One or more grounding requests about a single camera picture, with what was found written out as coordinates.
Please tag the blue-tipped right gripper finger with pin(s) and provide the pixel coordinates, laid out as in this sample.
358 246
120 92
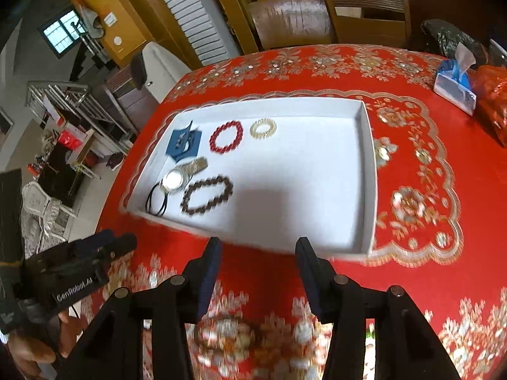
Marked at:
96 241

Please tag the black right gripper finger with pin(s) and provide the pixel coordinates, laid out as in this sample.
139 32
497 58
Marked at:
406 347
119 247
111 347

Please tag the silver metal wristwatch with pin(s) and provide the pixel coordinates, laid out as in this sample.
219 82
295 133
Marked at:
177 179

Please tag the person's left hand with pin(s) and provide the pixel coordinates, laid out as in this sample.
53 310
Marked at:
27 353

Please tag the white ornate chair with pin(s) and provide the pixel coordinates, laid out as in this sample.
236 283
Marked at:
37 202

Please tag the blue earring card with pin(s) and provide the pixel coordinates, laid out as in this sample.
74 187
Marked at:
184 143

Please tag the metal stair railing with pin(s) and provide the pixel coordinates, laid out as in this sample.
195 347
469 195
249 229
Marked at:
78 101

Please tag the white shallow tray box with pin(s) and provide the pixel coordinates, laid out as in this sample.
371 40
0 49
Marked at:
278 169

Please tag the blue tissue pack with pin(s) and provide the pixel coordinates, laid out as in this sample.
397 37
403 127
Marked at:
452 82

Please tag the red plastic bag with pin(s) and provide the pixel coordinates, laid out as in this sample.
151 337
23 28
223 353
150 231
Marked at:
489 84

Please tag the brown leather chair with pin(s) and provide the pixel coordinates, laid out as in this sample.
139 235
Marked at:
286 23

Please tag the dark wooden chair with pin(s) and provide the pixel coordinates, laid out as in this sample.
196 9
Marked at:
371 22

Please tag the black plastic bag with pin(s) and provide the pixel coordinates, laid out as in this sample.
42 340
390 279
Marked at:
442 38

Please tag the window with dark frame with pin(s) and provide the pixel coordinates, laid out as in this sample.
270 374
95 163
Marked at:
61 33

